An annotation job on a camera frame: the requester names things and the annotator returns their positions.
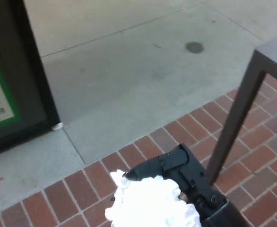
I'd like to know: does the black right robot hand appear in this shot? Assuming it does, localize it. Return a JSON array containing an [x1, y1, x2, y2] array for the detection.
[[122, 142, 249, 227]]

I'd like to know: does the green compost poster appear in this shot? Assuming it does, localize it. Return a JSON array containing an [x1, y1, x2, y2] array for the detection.
[[0, 39, 21, 133]]

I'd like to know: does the dark grey waste bin station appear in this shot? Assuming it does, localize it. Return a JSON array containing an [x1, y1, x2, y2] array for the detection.
[[0, 0, 60, 158]]

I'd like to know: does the wooden slat table black frame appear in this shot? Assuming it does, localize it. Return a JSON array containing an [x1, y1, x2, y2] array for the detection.
[[206, 35, 277, 185]]

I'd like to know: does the white paper napkin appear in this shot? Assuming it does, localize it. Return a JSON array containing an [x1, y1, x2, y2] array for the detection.
[[104, 169, 202, 227]]

